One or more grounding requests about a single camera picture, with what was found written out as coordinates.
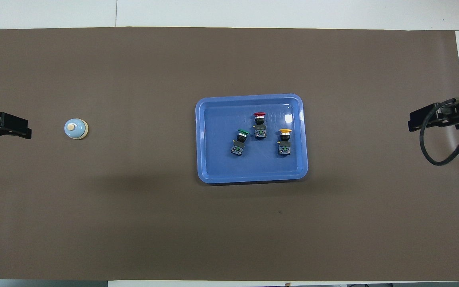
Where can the brown table mat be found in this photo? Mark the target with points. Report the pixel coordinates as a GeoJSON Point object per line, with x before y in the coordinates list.
{"type": "Point", "coordinates": [134, 219]}

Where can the blue plastic tray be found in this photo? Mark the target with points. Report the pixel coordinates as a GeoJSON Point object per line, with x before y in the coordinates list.
{"type": "Point", "coordinates": [221, 167]}

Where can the light blue desk bell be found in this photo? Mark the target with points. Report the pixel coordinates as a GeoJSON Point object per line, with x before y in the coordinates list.
{"type": "Point", "coordinates": [76, 129]}

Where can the red push button switch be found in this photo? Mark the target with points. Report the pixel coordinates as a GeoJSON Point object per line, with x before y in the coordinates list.
{"type": "Point", "coordinates": [259, 130]}

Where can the green push button switch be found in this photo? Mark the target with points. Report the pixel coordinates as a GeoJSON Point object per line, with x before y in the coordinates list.
{"type": "Point", "coordinates": [238, 148]}

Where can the yellow push button switch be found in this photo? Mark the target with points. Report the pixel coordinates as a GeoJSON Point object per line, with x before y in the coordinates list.
{"type": "Point", "coordinates": [285, 147]}

